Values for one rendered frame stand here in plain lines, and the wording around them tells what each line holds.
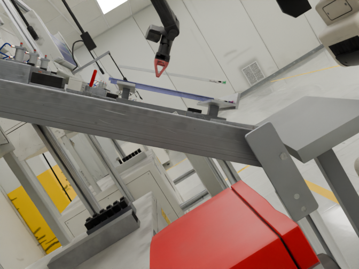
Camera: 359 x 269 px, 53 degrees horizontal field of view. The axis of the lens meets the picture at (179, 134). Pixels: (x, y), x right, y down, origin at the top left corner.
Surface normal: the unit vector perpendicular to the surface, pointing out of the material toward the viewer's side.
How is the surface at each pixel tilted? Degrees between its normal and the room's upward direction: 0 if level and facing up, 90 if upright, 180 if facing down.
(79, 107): 90
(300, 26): 90
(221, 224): 0
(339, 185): 90
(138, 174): 90
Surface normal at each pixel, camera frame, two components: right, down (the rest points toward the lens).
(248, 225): -0.50, -0.86
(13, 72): 0.07, 0.07
